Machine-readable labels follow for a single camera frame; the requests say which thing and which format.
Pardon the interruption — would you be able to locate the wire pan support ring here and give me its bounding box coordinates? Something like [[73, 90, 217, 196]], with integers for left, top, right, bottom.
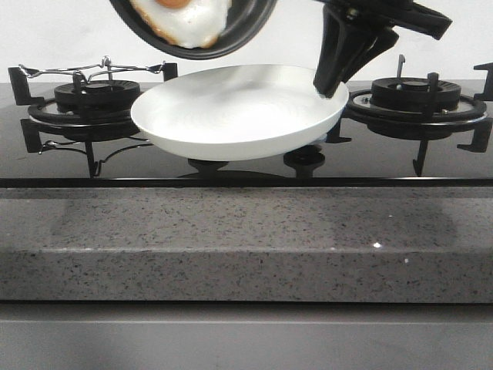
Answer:
[[18, 55, 166, 84]]

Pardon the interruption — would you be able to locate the white plate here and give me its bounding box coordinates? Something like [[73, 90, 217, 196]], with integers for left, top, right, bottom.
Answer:
[[130, 65, 349, 161]]

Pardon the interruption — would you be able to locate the fried egg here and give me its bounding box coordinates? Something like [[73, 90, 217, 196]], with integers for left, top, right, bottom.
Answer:
[[130, 1, 232, 49]]

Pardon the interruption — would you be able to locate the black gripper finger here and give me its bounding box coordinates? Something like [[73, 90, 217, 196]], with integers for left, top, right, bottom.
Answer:
[[327, 29, 399, 97], [314, 5, 376, 95]]

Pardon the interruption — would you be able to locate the black glass gas cooktop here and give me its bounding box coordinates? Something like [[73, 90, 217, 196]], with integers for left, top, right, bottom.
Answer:
[[1, 83, 492, 188]]

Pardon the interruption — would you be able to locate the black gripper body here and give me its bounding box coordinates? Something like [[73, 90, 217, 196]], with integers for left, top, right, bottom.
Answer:
[[322, 1, 452, 40]]

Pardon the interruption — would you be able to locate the silver stove knob near gripper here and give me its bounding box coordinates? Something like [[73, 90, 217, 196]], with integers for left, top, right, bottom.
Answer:
[[309, 133, 327, 146]]

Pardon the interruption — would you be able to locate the black empty burner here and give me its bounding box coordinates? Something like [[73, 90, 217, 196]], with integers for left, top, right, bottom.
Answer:
[[344, 73, 487, 140]]

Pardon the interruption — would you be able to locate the black pan support grate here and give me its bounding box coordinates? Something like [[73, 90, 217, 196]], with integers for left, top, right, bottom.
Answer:
[[1, 60, 186, 179]]

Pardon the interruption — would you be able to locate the black empty burner grate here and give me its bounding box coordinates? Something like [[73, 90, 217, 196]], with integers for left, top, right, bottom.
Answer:
[[341, 54, 492, 176]]

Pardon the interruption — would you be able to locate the black burner under pan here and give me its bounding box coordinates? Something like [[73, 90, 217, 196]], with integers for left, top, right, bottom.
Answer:
[[27, 79, 155, 134]]

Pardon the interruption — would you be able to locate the black frying pan mint handle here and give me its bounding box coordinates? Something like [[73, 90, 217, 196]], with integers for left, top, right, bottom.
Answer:
[[110, 0, 276, 60]]

